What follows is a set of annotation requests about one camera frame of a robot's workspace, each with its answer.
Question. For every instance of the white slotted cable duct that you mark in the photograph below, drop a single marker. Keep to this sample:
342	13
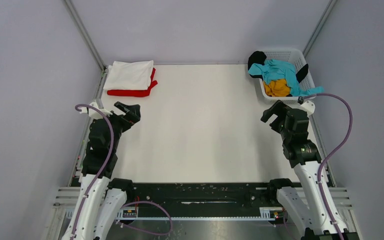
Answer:
262	215

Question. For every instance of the cyan t-shirt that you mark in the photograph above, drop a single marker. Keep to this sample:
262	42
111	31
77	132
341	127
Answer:
273	69

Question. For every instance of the yellow t-shirt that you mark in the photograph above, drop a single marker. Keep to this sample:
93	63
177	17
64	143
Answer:
277	88

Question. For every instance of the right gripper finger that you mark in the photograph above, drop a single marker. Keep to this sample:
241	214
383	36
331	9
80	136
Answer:
276	109
279	122

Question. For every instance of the red folded t-shirt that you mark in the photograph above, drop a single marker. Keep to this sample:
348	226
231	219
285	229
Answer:
135	93

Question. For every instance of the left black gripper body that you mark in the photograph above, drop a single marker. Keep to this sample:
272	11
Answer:
119	123

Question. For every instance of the black t-shirt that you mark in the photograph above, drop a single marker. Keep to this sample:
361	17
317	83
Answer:
259	57

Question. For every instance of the white plastic basket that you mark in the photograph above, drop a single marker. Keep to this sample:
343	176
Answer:
293	56

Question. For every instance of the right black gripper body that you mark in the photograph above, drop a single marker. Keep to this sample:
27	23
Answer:
284	133

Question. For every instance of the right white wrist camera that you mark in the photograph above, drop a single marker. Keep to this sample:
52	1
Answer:
308	106

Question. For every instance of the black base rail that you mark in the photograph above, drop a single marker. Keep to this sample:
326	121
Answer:
225	199

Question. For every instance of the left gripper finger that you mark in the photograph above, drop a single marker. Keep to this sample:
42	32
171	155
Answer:
132	118
128	109

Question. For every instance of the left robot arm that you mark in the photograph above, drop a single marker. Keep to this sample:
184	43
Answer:
100	196

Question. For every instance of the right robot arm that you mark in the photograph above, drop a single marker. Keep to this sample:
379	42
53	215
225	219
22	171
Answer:
317	218

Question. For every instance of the white folded t-shirt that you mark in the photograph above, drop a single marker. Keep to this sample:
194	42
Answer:
129	75

